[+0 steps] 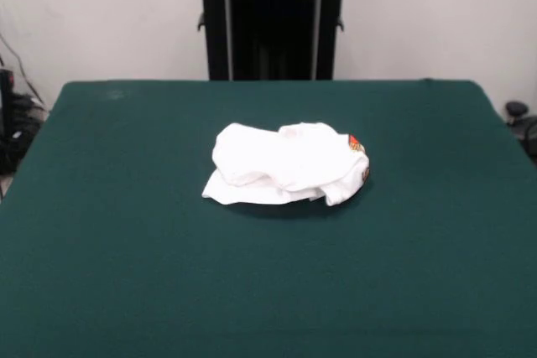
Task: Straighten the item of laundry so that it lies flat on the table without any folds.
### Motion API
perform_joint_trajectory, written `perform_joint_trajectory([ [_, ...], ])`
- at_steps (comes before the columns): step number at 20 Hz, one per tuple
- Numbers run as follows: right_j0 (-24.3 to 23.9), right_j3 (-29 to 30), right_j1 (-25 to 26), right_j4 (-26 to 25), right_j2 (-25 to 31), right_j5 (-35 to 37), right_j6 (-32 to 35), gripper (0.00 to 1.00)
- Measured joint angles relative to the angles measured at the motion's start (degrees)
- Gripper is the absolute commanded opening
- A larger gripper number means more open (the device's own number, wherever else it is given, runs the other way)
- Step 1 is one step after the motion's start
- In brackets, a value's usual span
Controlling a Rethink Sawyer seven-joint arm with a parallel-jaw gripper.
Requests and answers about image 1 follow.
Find white printed t-shirt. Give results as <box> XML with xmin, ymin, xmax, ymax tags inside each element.
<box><xmin>201</xmin><ymin>122</ymin><xmax>373</xmax><ymax>208</ymax></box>

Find black office chair base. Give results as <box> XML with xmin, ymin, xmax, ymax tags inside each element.
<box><xmin>504</xmin><ymin>101</ymin><xmax>537</xmax><ymax>153</ymax></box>

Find dark green tablecloth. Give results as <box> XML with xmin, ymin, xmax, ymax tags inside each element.
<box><xmin>0</xmin><ymin>78</ymin><xmax>537</xmax><ymax>358</ymax></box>

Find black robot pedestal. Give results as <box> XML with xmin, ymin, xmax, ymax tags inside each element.
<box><xmin>183</xmin><ymin>0</ymin><xmax>361</xmax><ymax>81</ymax></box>

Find grey wall cables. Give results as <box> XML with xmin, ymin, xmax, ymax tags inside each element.
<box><xmin>0</xmin><ymin>33</ymin><xmax>47</xmax><ymax>107</ymax></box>

